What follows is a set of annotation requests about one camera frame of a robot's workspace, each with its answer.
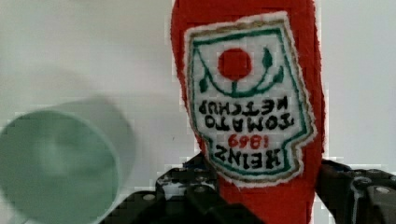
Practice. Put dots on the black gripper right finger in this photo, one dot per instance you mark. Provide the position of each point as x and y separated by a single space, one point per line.
357 196

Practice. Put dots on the red plush ketchup bottle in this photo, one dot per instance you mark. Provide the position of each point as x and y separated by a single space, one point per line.
249 71

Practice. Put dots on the green mug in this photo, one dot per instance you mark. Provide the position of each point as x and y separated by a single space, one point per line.
66 164

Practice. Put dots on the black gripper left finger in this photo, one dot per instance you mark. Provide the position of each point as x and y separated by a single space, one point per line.
185 195

